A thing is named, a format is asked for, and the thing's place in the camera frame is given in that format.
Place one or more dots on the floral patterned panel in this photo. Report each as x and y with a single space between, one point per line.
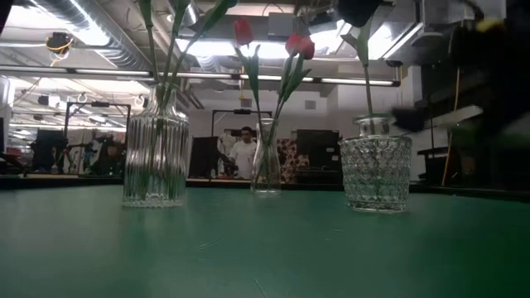
292 161

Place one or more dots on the slim clear glass vase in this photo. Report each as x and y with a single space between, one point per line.
266 178

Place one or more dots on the round black ceiling sensor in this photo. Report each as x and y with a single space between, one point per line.
59 41

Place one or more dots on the diamond-pattern clear glass vase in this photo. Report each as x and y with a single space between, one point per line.
374 174

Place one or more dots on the black monitor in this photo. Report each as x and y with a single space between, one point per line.
49 151

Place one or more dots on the person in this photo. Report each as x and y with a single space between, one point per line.
244 157

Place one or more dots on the green table mat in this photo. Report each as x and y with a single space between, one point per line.
124 256

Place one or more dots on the ceiling light tube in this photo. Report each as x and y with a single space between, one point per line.
112 71
356 81

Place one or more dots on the dark cabinet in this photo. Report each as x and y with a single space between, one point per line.
316 153

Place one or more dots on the ribbed clear glass vase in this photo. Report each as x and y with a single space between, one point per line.
157 174

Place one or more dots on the gray ceiling box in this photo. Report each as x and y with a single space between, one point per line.
281 25

